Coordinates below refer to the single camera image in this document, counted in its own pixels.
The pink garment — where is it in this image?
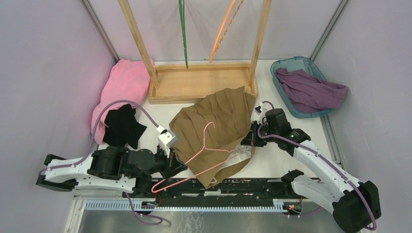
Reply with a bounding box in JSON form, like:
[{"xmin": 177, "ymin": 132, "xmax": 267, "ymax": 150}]
[{"xmin": 91, "ymin": 59, "xmax": 151, "ymax": 144}]

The green hanger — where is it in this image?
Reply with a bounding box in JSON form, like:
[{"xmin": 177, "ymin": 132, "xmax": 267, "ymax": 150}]
[{"xmin": 178, "ymin": 0, "xmax": 189, "ymax": 68}]

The orange wavy hanger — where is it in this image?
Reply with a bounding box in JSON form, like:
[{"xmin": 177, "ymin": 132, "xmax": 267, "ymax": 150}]
[{"xmin": 209, "ymin": 0, "xmax": 244, "ymax": 63}]

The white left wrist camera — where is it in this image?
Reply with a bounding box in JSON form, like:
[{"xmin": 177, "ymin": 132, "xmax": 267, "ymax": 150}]
[{"xmin": 156, "ymin": 125, "xmax": 178, "ymax": 158}]

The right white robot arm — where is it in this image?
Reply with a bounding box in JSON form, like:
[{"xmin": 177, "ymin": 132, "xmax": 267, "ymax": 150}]
[{"xmin": 241, "ymin": 108, "xmax": 381, "ymax": 233}]

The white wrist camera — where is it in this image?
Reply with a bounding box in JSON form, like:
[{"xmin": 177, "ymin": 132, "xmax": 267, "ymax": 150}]
[
  {"xmin": 156, "ymin": 125, "xmax": 178, "ymax": 158},
  {"xmin": 254, "ymin": 101, "xmax": 267, "ymax": 116}
]

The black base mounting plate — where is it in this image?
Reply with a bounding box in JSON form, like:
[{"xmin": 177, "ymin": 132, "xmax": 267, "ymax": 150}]
[{"xmin": 129, "ymin": 178, "xmax": 303, "ymax": 207}]

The teal plastic bin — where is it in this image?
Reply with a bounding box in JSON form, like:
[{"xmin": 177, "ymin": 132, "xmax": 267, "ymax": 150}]
[{"xmin": 270, "ymin": 56, "xmax": 347, "ymax": 119}]

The purple garment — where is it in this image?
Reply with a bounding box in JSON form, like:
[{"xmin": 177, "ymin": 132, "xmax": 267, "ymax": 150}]
[{"xmin": 275, "ymin": 68, "xmax": 348, "ymax": 114}]

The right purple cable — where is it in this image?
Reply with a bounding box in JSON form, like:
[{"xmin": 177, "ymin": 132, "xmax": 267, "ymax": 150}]
[{"xmin": 257, "ymin": 100, "xmax": 377, "ymax": 231}]

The black garment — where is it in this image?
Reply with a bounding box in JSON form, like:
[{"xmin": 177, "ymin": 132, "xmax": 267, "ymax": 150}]
[{"xmin": 103, "ymin": 104, "xmax": 147, "ymax": 149}]

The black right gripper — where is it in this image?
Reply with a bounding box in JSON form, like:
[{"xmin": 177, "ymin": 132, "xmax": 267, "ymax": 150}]
[{"xmin": 240, "ymin": 120, "xmax": 278, "ymax": 147}]

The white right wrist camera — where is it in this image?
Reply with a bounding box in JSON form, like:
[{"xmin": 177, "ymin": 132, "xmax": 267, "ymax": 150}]
[{"xmin": 254, "ymin": 101, "xmax": 267, "ymax": 116}]

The tan brown pleated skirt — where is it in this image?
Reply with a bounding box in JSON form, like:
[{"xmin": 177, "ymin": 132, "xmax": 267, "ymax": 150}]
[{"xmin": 169, "ymin": 87, "xmax": 256, "ymax": 188}]

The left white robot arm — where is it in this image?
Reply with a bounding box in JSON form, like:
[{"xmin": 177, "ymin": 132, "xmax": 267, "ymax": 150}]
[{"xmin": 36, "ymin": 146, "xmax": 187, "ymax": 198}]

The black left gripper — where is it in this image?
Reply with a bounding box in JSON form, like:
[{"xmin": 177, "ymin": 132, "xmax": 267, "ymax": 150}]
[{"xmin": 127, "ymin": 144, "xmax": 189, "ymax": 181}]

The wooden clothes rack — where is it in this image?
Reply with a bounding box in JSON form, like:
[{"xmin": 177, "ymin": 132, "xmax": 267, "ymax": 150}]
[{"xmin": 119, "ymin": 0, "xmax": 272, "ymax": 104}]

